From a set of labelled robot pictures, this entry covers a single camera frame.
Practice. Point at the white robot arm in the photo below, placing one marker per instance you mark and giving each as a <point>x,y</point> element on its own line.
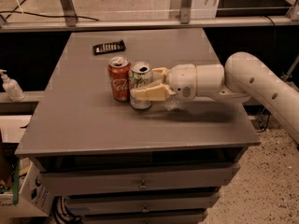
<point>241,78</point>

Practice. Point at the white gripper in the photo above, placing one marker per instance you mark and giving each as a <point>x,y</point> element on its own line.
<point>182,79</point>

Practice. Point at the white cardboard box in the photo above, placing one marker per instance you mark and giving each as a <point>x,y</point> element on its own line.
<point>23,195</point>

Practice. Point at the grey drawer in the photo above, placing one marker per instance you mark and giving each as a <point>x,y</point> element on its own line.
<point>139,179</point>
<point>142,203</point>
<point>192,216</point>

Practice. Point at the grey drawer cabinet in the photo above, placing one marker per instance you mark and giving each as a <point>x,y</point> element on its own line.
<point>78,126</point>

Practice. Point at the top grey drawer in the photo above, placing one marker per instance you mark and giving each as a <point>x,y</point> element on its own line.
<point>139,179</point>

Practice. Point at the white pump bottle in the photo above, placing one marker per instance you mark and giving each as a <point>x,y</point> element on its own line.
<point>11,87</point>

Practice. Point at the red coke can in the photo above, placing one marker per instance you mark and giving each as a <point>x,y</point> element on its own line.
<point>118,69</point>

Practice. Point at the middle grey drawer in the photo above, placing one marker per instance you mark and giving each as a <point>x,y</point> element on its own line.
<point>142,203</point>

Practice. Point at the green white 7up can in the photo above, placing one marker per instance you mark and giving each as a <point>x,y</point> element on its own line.
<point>139,75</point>

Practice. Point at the bottom grey drawer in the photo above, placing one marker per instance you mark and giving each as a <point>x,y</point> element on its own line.
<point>192,216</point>

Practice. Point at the metal frame rail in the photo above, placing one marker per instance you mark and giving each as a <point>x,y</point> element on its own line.
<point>80,26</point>

